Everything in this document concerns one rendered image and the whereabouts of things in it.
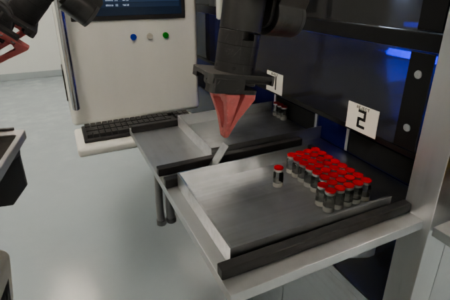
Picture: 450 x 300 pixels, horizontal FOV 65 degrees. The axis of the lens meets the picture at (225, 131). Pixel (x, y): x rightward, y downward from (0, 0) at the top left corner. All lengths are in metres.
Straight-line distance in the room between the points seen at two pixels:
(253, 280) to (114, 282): 1.35
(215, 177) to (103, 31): 0.75
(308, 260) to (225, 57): 0.34
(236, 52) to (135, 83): 0.96
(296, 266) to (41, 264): 1.64
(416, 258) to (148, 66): 1.06
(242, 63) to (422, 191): 0.43
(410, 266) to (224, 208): 0.39
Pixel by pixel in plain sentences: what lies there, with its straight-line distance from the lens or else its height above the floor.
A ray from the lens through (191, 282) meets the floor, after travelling 1.80.
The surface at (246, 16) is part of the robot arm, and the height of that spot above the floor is 1.25.
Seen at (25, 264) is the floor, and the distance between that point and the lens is 2.12.
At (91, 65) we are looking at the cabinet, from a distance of 1.36.
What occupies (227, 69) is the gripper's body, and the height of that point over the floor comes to 1.18.
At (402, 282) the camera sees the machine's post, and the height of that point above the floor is 0.72.
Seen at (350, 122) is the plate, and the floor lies 1.00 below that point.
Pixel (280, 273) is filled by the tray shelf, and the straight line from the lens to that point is 0.59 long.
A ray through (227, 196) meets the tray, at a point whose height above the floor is 0.88.
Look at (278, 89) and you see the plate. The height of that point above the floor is 1.01.
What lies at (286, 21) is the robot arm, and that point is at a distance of 0.52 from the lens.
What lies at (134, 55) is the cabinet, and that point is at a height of 1.04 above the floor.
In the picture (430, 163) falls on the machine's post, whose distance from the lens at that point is 0.73.
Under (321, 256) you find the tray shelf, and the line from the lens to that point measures 0.63.
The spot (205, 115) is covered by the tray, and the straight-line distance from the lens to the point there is 1.12.
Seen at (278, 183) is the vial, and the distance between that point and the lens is 0.77.
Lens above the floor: 1.28
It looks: 22 degrees down
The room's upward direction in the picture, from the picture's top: straight up
